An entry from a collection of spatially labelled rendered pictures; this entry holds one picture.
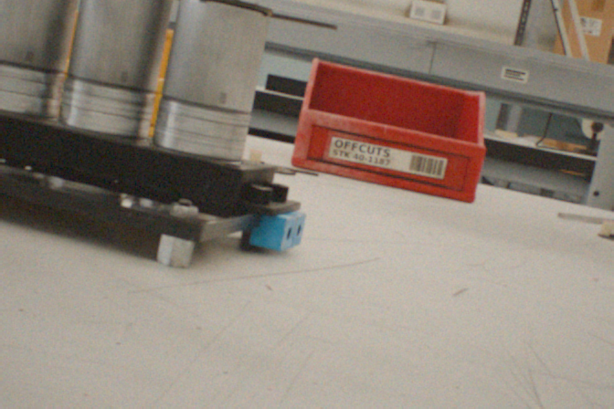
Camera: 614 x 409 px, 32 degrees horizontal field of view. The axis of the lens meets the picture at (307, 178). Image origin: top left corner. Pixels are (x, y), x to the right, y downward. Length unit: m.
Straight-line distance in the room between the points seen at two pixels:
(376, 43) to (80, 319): 2.40
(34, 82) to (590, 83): 2.36
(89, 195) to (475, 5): 4.50
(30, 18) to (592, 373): 0.17
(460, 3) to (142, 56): 4.45
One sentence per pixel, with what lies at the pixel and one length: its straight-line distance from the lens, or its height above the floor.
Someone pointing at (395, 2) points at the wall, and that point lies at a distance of 4.71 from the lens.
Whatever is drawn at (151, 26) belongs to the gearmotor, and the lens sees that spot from 0.29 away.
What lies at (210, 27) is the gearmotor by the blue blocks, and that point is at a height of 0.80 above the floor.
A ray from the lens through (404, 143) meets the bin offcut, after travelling 0.56.
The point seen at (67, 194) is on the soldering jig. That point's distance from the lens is 0.24.
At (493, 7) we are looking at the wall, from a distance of 4.73.
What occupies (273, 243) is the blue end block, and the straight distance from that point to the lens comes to 0.27.
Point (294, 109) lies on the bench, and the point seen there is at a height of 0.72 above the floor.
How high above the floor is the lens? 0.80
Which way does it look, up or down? 5 degrees down
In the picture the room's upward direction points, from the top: 12 degrees clockwise
